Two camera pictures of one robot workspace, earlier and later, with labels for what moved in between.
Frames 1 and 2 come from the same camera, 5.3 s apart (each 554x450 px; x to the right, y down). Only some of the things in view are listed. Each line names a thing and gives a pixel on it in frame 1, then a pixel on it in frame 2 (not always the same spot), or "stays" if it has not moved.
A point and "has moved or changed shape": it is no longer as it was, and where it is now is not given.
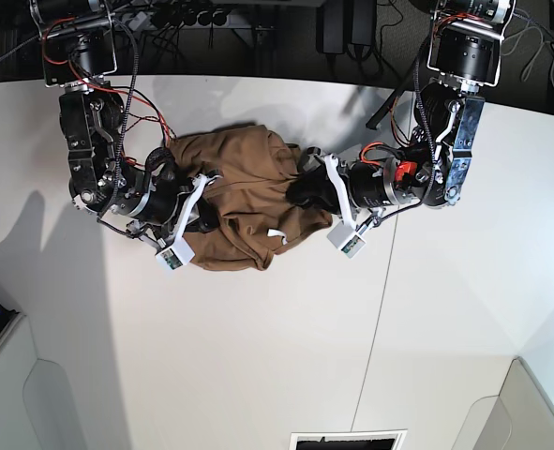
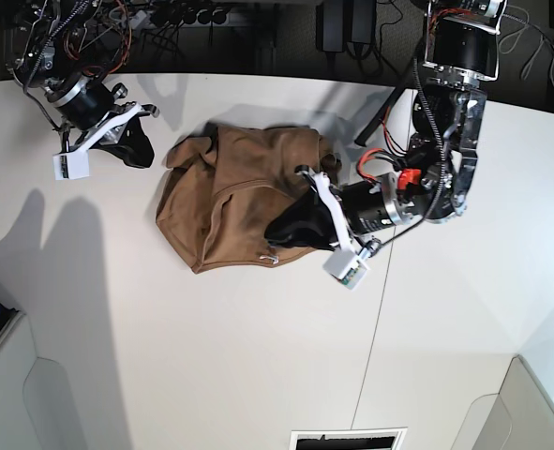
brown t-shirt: [258, 220] has moved or changed shape
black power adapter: [330, 24] stays
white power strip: [137, 21] stays
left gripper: [165, 206] → [84, 104]
